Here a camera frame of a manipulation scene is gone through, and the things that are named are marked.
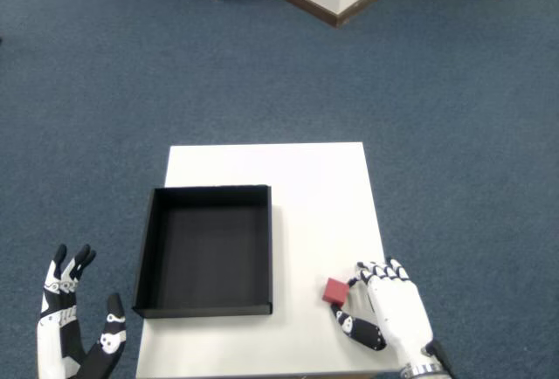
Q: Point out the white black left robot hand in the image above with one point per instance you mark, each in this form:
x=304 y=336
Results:
x=100 y=357

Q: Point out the small red cube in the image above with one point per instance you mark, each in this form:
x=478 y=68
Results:
x=334 y=291

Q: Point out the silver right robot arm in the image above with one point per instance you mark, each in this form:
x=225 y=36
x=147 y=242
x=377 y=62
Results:
x=419 y=371

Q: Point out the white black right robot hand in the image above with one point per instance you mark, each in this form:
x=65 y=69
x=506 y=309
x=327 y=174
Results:
x=397 y=313

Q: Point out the black open cardboard box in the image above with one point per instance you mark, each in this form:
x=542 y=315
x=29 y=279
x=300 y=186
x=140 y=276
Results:
x=209 y=257

